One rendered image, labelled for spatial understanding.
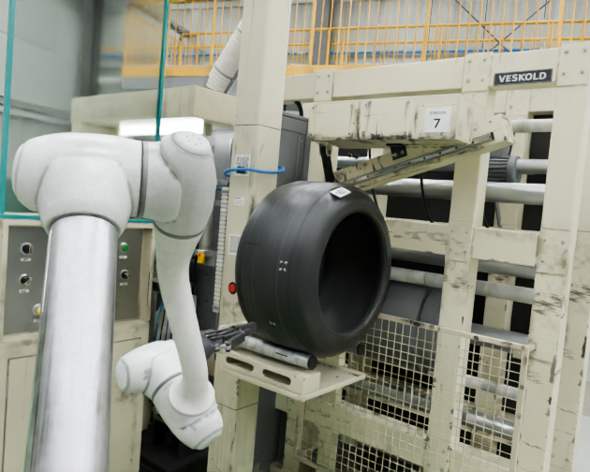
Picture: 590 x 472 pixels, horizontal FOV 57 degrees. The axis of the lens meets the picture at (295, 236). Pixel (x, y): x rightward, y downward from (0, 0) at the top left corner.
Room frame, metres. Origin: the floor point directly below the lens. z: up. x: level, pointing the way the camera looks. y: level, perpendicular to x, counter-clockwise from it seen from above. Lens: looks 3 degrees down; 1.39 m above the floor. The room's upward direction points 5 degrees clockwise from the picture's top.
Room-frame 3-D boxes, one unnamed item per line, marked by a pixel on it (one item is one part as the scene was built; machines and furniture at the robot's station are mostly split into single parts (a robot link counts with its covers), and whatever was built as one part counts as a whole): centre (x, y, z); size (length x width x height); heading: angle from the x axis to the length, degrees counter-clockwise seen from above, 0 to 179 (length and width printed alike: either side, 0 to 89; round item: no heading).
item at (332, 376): (1.88, -0.04, 0.80); 0.37 x 0.36 x 0.02; 141
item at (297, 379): (1.77, 0.05, 0.84); 0.36 x 0.09 x 0.06; 51
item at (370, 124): (2.03, -0.32, 1.71); 0.61 x 0.25 x 0.15; 51
